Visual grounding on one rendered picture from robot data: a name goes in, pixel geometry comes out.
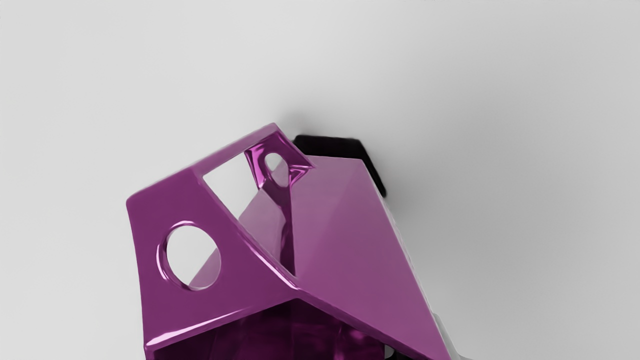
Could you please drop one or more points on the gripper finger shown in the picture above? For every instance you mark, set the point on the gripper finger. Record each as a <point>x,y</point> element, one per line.
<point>449,341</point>

